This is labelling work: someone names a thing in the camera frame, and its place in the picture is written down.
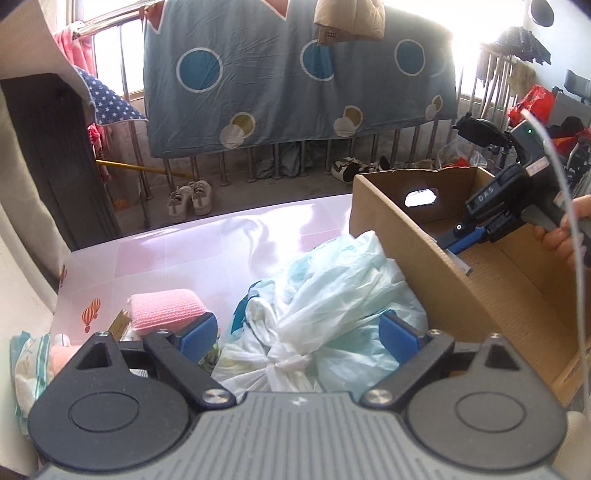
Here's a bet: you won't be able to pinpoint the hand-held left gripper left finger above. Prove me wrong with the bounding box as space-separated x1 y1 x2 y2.
69 313 237 411

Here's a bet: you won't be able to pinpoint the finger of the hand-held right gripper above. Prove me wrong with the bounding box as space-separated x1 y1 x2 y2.
436 220 491 256

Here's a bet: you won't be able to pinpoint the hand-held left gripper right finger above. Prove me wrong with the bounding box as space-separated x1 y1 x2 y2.
360 310 525 409

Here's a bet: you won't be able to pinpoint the pink knitted cloth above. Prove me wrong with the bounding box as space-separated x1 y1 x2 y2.
128 288 207 336

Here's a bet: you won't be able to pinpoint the cardboard box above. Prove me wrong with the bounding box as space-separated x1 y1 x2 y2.
348 166 591 407

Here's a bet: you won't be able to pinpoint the gold tissue pack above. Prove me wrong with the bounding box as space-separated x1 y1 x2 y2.
108 308 137 342

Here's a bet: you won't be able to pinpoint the pink plush toy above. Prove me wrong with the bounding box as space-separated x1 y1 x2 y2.
48 333 86 372

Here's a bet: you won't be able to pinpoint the person's right hand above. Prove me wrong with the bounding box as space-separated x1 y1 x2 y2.
533 194 591 269

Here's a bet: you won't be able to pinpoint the wheelchair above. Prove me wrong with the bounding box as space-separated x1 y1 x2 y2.
451 69 591 185

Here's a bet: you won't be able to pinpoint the white plastic bag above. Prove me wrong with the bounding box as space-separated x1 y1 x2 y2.
212 231 430 398

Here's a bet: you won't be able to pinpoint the red plastic bag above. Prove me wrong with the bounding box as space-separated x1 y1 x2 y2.
507 84 556 129

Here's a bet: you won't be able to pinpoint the beige hanging towel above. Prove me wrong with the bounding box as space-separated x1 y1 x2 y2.
509 59 537 99

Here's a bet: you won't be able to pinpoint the white sneaker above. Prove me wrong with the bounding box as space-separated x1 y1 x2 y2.
166 185 195 221
191 180 214 217

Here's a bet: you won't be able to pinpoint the dark plaid clothes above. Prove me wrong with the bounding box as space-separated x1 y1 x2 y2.
495 25 553 66

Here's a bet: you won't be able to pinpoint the metal railing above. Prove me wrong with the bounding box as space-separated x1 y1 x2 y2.
69 0 522 222

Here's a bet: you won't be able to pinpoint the yellow pole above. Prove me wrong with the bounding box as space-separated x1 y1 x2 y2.
95 159 191 179

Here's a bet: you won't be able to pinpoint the grey blue cloth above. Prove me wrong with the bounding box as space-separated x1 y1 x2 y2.
255 142 325 182

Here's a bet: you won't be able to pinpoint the black round hanging object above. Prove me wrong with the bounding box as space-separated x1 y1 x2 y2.
529 0 556 27

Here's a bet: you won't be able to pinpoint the dark sliding door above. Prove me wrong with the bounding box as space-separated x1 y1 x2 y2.
0 74 122 252

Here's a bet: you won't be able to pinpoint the beige jacket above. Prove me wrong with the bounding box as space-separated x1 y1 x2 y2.
314 0 386 45

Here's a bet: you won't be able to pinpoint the blue dotted bed sheet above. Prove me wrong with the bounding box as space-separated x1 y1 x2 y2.
143 0 458 160

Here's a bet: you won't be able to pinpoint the blue star patterned cloth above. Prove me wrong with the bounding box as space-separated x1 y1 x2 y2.
71 65 149 126

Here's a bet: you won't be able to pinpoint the beige curtain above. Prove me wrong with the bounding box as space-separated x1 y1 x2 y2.
0 0 90 100

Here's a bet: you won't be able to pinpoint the white cable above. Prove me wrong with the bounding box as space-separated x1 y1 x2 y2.
524 110 591 407

